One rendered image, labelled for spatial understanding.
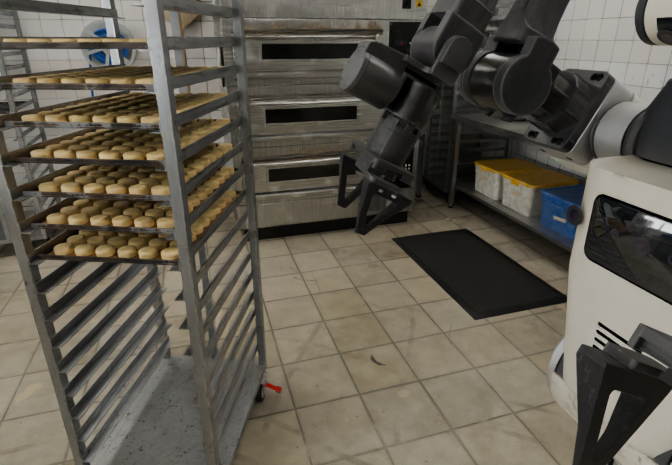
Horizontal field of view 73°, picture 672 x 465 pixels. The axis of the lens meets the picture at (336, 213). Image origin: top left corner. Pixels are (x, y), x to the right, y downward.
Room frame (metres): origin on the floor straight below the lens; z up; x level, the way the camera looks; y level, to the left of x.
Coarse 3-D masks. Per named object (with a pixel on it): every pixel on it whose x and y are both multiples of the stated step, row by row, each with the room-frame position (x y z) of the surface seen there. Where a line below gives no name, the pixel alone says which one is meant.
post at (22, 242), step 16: (0, 144) 1.10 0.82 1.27; (0, 176) 1.09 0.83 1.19; (0, 192) 1.09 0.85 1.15; (16, 208) 1.09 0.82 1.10; (16, 224) 1.08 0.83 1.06; (16, 240) 1.09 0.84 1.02; (32, 272) 1.09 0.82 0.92; (32, 288) 1.08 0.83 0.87; (32, 304) 1.09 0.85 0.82; (48, 336) 1.08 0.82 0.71; (48, 352) 1.09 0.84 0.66; (48, 368) 1.09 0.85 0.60; (64, 384) 1.09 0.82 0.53; (64, 400) 1.08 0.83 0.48; (64, 416) 1.09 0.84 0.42; (80, 448) 1.09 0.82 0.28; (80, 464) 1.08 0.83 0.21
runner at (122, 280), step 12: (132, 264) 1.54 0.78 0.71; (144, 264) 1.60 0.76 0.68; (120, 276) 1.46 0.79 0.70; (132, 276) 1.50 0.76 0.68; (108, 288) 1.38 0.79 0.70; (120, 288) 1.41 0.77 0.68; (96, 300) 1.31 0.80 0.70; (108, 300) 1.33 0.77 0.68; (84, 312) 1.24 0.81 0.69; (96, 312) 1.26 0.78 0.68; (72, 324) 1.18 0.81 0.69; (84, 324) 1.19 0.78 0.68; (60, 336) 1.12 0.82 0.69; (72, 336) 1.14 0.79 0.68
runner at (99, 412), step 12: (168, 324) 1.71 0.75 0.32; (156, 336) 1.62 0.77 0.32; (144, 348) 1.52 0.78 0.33; (132, 360) 1.43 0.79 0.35; (144, 360) 1.47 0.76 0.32; (132, 372) 1.40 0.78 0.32; (120, 384) 1.33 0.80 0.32; (108, 396) 1.26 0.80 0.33; (96, 408) 1.19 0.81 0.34; (108, 408) 1.22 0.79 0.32; (96, 420) 1.17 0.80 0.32; (84, 432) 1.12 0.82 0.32
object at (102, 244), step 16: (208, 208) 1.45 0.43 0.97; (224, 208) 1.50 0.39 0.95; (192, 224) 1.30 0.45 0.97; (208, 224) 1.34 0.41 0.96; (80, 240) 1.19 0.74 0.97; (96, 240) 1.18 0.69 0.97; (112, 240) 1.18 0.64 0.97; (128, 240) 1.23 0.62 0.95; (144, 240) 1.18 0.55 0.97; (160, 240) 1.18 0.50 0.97; (176, 240) 1.18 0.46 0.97; (96, 256) 1.12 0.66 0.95; (112, 256) 1.12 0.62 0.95; (128, 256) 1.11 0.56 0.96; (144, 256) 1.10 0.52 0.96; (160, 256) 1.12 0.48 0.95; (176, 256) 1.11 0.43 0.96
